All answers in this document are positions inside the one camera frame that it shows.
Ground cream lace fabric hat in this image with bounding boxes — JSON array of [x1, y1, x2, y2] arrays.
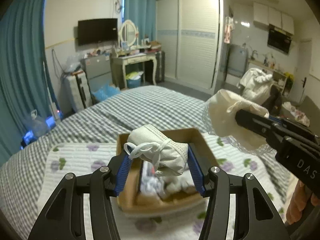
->
[[202, 89, 273, 155]]

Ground floral tissue pack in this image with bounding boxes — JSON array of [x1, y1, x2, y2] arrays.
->
[[138, 161, 164, 198]]

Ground white face mask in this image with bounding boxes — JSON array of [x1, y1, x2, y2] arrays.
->
[[124, 125, 188, 177]]

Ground small white plush toy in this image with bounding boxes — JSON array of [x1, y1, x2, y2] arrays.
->
[[163, 171, 196, 194]]

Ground right hand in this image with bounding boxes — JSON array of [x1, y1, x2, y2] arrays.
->
[[286, 180, 309, 225]]

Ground white clothes pile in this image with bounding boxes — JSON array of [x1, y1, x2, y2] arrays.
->
[[236, 68, 273, 105]]

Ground white floral quilted blanket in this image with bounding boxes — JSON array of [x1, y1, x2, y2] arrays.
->
[[37, 133, 290, 239]]

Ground grey washing machine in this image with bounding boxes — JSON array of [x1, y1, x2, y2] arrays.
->
[[227, 44, 248, 77]]

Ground brown cardboard box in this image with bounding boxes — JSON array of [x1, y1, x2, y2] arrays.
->
[[117, 128, 218, 217]]

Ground black range hood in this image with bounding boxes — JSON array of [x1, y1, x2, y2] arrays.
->
[[267, 24, 292, 55]]

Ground clear water jug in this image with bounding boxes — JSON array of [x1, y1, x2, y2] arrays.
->
[[24, 109, 49, 139]]

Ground hanging pink garment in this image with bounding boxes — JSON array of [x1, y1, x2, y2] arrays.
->
[[224, 16, 235, 44]]

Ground white suitcase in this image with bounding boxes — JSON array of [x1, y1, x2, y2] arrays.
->
[[64, 70, 93, 112]]

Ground grey checked bed cover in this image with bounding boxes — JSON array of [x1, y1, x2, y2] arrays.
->
[[1, 86, 290, 239]]

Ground blue plastic bag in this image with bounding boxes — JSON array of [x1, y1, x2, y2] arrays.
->
[[91, 84, 120, 102]]

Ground white sliding door wardrobe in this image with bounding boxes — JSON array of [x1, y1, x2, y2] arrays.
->
[[156, 0, 227, 94]]

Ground teal left window curtain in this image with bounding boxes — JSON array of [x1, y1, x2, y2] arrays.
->
[[1, 0, 56, 164]]

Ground teal window curtain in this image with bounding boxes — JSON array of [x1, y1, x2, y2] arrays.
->
[[124, 0, 156, 41], [1, 0, 56, 164]]

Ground small grey fridge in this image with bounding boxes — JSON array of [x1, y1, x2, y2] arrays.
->
[[81, 53, 112, 93]]

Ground white dressing table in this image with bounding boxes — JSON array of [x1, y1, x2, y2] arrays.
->
[[112, 53, 157, 89]]

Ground white oval vanity mirror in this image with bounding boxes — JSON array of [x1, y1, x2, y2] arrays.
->
[[118, 20, 139, 49]]

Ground teal right window curtain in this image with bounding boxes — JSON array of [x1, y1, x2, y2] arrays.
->
[[124, 0, 156, 41]]

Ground white kitchen wall cabinets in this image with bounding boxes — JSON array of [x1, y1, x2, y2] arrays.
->
[[253, 2, 295, 35]]

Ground black wall television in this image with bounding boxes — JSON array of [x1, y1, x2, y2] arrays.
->
[[77, 18, 118, 46]]

